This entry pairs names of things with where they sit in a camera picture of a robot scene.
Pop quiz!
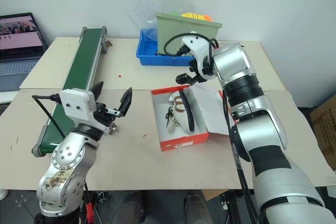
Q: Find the orange shoebox with white lining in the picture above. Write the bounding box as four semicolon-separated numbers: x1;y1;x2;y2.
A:
150;84;238;153

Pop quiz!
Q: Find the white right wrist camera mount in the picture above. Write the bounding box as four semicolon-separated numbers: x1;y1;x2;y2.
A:
181;31;219;82

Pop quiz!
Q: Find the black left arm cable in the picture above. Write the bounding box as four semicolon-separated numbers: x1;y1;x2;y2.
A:
31;94;67;140

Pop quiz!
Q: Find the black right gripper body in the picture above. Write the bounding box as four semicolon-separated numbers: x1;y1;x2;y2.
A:
188;58;209;83

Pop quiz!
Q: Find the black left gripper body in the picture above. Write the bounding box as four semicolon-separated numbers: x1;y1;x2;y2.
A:
90;101;124;135

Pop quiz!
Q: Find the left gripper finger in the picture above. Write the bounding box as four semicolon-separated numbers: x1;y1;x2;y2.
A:
90;81;104;102
119;86;133;118

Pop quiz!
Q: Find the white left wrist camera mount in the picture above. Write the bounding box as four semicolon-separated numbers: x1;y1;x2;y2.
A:
58;89;97;125

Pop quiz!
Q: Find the brown cardboard carton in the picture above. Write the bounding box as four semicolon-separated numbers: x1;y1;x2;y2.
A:
309;94;336;172

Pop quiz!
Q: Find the sage green box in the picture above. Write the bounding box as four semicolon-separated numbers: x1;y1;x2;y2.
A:
155;12;223;55

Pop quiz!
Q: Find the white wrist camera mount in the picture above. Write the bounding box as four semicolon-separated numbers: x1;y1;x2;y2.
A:
181;31;219;82
58;89;97;125

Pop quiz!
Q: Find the red tag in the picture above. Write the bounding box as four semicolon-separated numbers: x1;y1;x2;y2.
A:
86;202;96;223

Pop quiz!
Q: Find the green conveyor belt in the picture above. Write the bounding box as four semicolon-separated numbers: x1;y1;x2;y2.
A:
31;26;108;158

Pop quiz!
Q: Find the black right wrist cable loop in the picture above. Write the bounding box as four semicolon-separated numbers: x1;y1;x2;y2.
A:
163;32;220;75

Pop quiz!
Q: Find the beige cardboard table sheet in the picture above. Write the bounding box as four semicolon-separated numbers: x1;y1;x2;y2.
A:
0;88;336;201
19;37;287;91

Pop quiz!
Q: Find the open grey laptop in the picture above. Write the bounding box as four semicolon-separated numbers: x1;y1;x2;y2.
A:
0;12;49;92

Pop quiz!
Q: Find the dark rounded shape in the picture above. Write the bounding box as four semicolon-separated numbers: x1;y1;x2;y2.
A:
183;193;214;224
118;190;146;224

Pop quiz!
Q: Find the white shoe with black sole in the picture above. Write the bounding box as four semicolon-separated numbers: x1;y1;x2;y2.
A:
164;90;197;134

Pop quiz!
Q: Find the yellow toy block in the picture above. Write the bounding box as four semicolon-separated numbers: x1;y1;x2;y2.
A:
181;11;205;20

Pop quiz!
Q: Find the blue plastic bin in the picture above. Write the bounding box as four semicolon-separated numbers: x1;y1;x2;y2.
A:
135;29;196;67

